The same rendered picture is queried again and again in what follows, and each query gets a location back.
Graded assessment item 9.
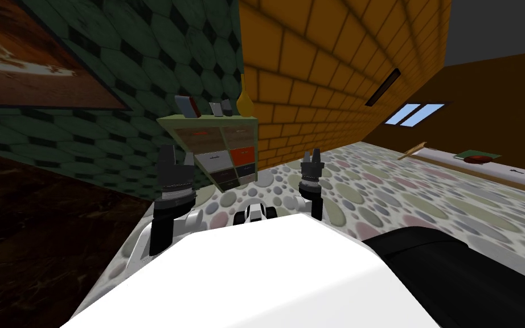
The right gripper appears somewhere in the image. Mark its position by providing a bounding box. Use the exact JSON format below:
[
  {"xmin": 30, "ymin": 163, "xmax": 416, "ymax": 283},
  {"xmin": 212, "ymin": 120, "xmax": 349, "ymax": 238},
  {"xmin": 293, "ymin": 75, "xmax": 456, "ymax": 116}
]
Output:
[{"xmin": 299, "ymin": 147, "xmax": 323, "ymax": 182}]

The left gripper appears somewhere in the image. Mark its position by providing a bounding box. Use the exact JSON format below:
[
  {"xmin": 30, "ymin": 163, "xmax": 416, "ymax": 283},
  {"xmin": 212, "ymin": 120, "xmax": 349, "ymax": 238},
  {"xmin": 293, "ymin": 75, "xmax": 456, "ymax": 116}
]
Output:
[{"xmin": 155, "ymin": 145, "xmax": 197, "ymax": 195}]

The green cabinet with drawers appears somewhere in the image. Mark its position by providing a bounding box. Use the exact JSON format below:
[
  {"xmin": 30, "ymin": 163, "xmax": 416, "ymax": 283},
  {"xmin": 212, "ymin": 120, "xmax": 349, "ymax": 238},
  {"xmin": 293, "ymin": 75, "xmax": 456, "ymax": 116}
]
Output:
[{"xmin": 156, "ymin": 75, "xmax": 260, "ymax": 194}]

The blue window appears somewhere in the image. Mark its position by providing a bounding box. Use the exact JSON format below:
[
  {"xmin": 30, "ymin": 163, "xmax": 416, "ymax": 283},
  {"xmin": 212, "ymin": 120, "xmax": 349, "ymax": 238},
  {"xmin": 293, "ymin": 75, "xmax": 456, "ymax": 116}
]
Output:
[{"xmin": 383, "ymin": 102, "xmax": 446, "ymax": 129}]

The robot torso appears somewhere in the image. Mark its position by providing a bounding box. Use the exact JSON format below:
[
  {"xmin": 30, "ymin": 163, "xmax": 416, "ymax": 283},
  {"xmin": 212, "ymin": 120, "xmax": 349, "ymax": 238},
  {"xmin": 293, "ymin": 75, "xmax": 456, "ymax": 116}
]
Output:
[{"xmin": 59, "ymin": 202, "xmax": 443, "ymax": 328}]

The white table with wooden edge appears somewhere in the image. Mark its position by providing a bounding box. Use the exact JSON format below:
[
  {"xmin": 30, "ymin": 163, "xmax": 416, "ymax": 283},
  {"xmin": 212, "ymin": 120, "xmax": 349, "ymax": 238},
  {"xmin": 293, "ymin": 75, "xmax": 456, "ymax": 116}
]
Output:
[{"xmin": 396, "ymin": 141, "xmax": 525, "ymax": 201}]

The brown framed wall picture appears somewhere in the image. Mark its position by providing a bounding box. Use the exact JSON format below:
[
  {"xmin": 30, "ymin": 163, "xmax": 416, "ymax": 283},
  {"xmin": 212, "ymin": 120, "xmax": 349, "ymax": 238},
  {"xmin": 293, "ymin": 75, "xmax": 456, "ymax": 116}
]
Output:
[{"xmin": 0, "ymin": 0, "xmax": 132, "ymax": 112}]

